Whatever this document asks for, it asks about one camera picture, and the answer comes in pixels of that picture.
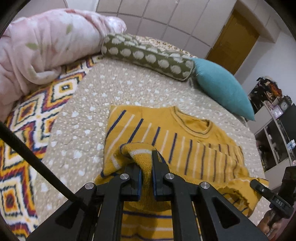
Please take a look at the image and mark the geometric patterned blanket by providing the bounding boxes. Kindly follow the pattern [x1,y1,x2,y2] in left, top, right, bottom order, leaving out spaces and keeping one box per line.
[0,55,103,240]

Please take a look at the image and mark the white shelving unit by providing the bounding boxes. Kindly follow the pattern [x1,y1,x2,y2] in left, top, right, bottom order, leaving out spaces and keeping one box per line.
[247,76,296,172]

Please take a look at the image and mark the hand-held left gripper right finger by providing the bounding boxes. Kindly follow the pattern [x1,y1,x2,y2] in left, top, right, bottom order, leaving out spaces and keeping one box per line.
[152,150,271,241]

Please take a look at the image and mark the yellow striped knit sweater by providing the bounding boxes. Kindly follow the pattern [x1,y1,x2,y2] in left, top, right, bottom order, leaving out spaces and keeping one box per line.
[94,105,270,241]

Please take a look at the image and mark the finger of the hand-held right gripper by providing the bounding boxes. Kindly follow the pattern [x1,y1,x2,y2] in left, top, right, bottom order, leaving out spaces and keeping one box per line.
[250,179,295,219]

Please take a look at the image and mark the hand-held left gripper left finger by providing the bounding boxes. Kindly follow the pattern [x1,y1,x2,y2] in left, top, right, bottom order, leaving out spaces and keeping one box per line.
[27,165,142,241]

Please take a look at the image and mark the beige dotted bedspread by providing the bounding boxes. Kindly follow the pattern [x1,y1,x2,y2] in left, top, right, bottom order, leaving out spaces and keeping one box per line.
[32,34,266,233]

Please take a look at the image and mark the person's right hand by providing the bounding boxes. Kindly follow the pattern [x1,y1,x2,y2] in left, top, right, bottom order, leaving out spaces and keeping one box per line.
[257,207,284,235]

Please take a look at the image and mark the brown wooden door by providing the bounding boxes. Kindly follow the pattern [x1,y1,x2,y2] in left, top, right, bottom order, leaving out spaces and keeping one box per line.
[205,10,260,75]

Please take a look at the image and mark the teal cushion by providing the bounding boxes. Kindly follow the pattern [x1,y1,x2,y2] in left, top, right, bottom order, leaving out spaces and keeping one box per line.
[191,57,256,122]

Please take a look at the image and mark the pink floral comforter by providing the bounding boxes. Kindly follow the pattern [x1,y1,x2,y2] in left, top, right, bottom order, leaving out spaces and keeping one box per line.
[0,9,127,122]

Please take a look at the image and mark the black cable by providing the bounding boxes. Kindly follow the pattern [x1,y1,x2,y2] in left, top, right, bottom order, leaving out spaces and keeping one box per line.
[0,122,89,208]

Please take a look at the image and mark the olive dotted bolster pillow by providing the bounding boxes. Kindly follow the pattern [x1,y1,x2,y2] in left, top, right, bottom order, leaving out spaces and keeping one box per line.
[101,33,196,82]

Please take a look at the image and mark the dark clutter on shelf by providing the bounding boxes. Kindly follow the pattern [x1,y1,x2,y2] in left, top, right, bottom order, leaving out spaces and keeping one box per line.
[255,76,284,99]

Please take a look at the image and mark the white wardrobe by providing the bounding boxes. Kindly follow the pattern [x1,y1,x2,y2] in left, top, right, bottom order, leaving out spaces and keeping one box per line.
[63,0,247,58]

